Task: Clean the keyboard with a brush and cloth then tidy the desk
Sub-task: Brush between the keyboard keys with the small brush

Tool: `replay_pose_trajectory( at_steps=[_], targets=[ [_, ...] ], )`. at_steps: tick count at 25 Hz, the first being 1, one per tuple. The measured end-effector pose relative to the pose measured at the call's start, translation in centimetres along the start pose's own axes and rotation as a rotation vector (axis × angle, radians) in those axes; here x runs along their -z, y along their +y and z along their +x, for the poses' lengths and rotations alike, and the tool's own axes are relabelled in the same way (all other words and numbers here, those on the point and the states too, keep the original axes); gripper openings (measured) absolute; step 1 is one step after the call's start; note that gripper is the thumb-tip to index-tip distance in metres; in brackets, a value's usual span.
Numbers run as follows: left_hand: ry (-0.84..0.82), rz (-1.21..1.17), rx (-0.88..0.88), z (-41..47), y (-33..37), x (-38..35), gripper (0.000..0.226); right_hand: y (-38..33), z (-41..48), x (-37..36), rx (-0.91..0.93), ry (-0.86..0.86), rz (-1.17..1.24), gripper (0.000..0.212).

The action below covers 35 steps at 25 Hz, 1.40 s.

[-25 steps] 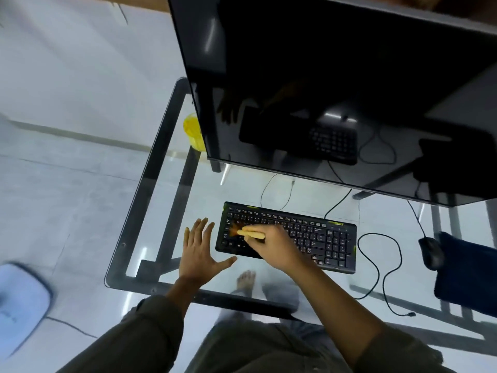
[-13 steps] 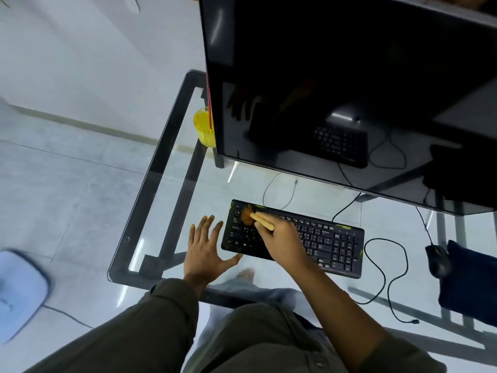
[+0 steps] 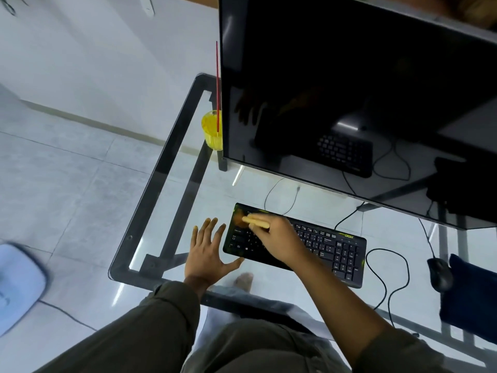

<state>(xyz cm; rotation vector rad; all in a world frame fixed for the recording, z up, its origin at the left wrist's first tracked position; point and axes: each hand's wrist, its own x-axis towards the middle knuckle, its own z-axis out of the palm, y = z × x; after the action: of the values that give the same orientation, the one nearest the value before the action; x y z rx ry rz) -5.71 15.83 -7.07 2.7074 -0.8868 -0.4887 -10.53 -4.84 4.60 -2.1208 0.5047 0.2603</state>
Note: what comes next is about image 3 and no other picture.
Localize person's right hand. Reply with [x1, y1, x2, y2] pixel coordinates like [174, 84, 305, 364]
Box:
[247, 214, 308, 270]

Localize person's left hand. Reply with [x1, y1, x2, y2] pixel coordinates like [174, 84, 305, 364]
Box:
[184, 218, 245, 289]

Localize yellow handled brush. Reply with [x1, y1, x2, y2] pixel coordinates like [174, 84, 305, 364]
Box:
[232, 213, 271, 232]

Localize black keyboard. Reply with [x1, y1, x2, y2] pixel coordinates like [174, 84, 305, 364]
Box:
[223, 203, 368, 289]

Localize person's right forearm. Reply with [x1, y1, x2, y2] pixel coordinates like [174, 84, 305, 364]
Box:
[285, 252, 393, 366]

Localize person's left forearm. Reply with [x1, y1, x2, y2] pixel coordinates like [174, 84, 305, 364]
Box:
[183, 275, 212, 302]

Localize person's legs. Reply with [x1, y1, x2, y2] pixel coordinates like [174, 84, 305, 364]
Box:
[194, 272, 334, 346]

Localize glass desk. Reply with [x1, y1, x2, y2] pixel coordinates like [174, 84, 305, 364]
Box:
[108, 73, 497, 369]

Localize yellow plastic cup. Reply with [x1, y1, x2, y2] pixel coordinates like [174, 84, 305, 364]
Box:
[201, 110, 224, 151]

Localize black computer mouse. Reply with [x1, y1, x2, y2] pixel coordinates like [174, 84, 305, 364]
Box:
[427, 257, 454, 293]

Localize red thin stick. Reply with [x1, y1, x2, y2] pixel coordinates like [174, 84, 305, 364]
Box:
[215, 41, 221, 133]

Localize black monitor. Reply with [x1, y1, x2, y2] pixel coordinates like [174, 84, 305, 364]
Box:
[218, 0, 497, 231]

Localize dark blue cloth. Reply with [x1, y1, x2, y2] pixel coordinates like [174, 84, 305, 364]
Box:
[439, 254, 497, 334]

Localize brown wooden cabinet top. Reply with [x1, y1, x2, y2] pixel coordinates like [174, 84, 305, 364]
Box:
[170, 0, 497, 32]

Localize green plant leaves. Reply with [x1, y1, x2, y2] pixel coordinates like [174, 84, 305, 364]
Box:
[0, 0, 28, 16]

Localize thin black loose cable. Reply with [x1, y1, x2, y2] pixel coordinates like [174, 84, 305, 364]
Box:
[264, 177, 302, 216]

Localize black keyboard cable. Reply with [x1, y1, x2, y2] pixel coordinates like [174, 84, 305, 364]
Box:
[333, 202, 411, 329]

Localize black mouse cable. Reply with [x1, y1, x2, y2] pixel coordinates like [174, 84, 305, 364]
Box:
[418, 218, 436, 260]

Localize black floor cable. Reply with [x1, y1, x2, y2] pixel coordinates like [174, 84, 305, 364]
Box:
[38, 300, 98, 332]

